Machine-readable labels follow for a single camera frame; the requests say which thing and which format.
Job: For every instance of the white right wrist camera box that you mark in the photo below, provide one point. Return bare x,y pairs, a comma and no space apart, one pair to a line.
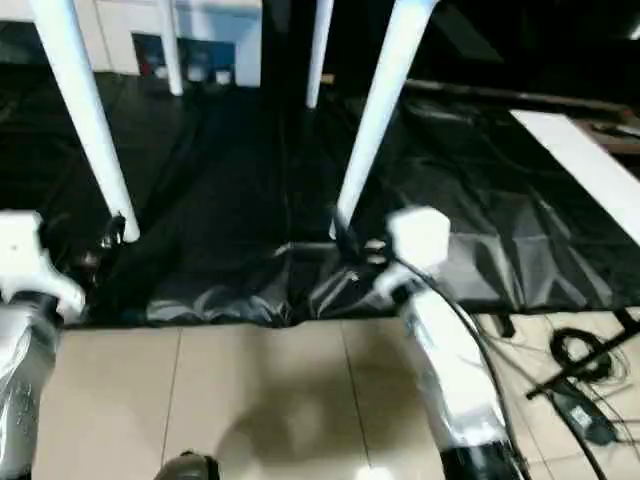
418,240

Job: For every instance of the white cabinet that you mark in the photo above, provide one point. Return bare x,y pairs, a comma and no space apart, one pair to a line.
220,30

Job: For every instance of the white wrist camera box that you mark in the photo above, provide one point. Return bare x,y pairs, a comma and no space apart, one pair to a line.
35,260
418,240

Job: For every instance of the white flat board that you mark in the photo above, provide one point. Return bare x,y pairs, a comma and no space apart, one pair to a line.
590,165

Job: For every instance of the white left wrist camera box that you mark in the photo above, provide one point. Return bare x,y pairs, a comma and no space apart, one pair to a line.
35,260

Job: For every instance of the black mat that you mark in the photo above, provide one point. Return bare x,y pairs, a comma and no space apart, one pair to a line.
250,200

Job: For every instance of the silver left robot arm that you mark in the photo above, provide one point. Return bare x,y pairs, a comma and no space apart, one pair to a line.
25,390

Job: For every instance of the black power adapter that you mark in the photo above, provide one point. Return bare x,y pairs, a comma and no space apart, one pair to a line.
590,418

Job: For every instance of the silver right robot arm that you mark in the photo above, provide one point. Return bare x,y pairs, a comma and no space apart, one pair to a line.
455,370

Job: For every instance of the grey robot foot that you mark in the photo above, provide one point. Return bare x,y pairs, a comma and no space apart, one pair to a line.
188,468

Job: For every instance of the black floor stand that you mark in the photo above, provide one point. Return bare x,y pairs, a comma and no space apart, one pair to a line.
560,360

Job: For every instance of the white plastic table leg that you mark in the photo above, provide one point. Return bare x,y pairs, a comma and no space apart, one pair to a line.
380,110
318,50
90,120
172,45

